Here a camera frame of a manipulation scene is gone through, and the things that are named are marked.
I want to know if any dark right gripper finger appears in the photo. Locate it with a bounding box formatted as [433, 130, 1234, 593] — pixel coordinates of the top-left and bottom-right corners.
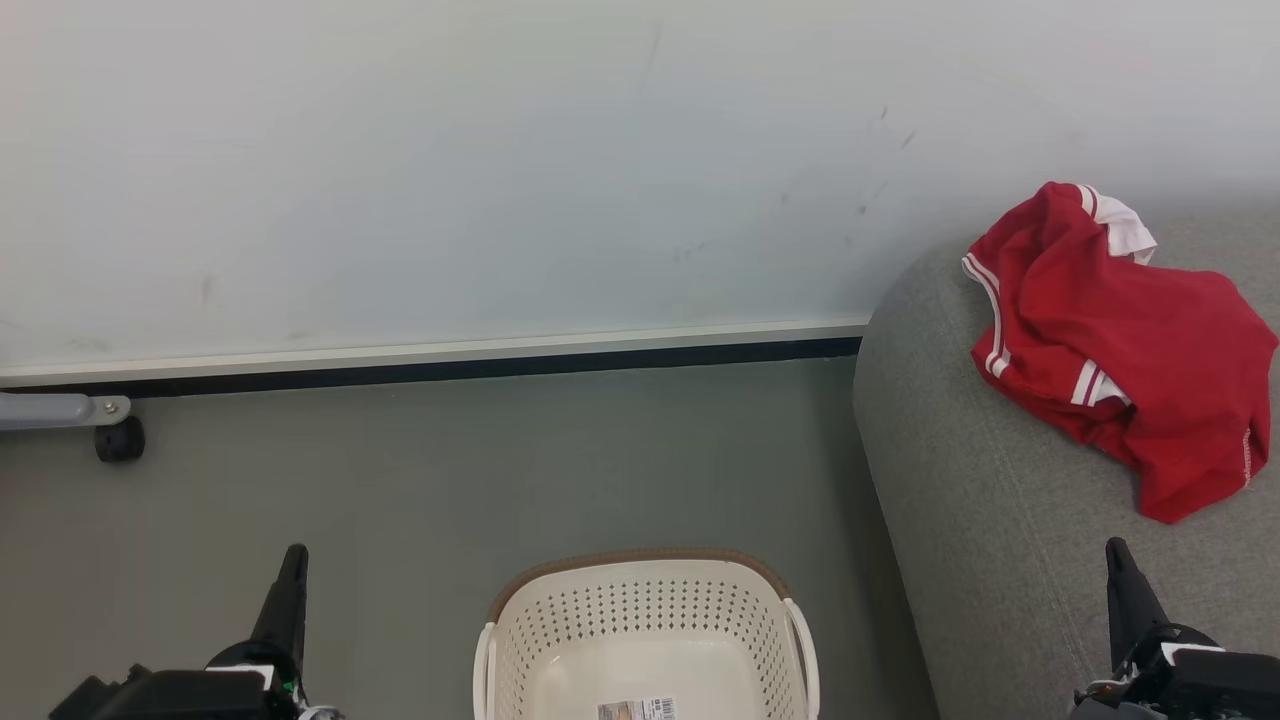
[1104, 536, 1172, 673]

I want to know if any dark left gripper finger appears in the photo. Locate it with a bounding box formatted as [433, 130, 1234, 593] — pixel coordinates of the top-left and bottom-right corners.
[249, 543, 310, 673]

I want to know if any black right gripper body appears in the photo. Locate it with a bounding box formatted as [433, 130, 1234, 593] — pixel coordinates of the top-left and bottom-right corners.
[1068, 624, 1280, 720]

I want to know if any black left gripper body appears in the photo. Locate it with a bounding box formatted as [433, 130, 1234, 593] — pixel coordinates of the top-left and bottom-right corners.
[50, 640, 347, 720]

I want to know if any red Bulls basketball jersey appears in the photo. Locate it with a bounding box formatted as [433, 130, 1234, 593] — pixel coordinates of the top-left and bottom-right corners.
[961, 181, 1280, 526]

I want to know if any cream perforated laundry basket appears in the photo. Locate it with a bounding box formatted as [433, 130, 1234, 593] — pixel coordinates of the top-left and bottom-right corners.
[472, 547, 822, 720]

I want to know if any grey fabric sofa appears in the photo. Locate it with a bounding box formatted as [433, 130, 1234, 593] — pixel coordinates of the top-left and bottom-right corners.
[851, 205, 1280, 720]

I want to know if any black caster wheel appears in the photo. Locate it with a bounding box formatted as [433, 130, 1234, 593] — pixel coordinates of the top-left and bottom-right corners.
[94, 416, 147, 464]

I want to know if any grey metal cart leg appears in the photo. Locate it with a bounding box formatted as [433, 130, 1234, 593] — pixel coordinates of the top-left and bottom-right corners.
[0, 392, 132, 432]

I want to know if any barcode sticker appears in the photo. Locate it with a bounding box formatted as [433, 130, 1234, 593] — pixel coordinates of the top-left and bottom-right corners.
[597, 696, 680, 720]

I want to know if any white black wall skirting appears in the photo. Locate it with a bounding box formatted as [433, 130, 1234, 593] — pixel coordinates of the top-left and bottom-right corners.
[0, 317, 870, 398]

